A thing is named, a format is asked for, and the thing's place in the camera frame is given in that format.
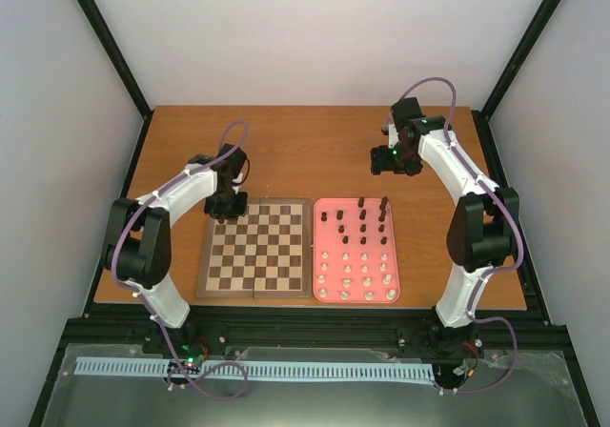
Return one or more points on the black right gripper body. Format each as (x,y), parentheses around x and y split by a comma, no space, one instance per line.
(398,161)

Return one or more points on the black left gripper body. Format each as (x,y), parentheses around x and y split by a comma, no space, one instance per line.
(224,205)

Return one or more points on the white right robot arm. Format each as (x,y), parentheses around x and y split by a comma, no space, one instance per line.
(483,231)

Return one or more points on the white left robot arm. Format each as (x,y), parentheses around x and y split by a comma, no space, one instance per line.
(137,247)

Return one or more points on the wooden chess board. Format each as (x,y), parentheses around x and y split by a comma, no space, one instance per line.
(264,253)

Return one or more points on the dark king piece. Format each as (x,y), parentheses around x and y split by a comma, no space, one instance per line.
(383,203)

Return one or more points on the pink plastic tray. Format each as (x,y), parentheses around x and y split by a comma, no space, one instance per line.
(326,238)

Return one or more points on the black aluminium frame rail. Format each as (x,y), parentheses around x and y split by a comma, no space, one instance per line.
(224,327)

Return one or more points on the light blue cable duct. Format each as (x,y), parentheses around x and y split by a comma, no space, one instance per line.
(263,371)

